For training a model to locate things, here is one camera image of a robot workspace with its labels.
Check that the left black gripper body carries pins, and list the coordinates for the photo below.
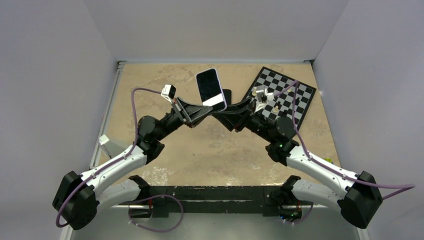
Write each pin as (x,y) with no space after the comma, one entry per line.
(181,112)

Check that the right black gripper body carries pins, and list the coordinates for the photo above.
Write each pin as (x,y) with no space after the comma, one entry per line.
(256,125)

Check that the black phone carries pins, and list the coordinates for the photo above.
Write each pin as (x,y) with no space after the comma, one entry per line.
(227,96)

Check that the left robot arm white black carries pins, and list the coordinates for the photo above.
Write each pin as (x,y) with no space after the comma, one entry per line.
(77,199)

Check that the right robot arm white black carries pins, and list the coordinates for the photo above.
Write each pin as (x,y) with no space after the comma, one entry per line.
(356,194)

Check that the black white chessboard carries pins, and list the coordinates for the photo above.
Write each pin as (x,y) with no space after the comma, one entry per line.
(276,82)

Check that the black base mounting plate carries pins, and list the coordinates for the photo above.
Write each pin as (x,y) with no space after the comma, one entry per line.
(268,201)

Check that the colourful toy car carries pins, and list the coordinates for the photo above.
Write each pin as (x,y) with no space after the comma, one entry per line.
(328,160)

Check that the small white box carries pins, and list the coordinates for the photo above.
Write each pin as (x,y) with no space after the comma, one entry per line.
(103,139)

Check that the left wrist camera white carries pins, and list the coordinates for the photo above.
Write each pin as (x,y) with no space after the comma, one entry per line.
(168,92)

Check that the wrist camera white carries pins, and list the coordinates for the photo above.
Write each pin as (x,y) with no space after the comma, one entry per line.
(262,98)
(168,92)

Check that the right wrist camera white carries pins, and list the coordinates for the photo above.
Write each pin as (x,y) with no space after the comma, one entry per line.
(262,98)

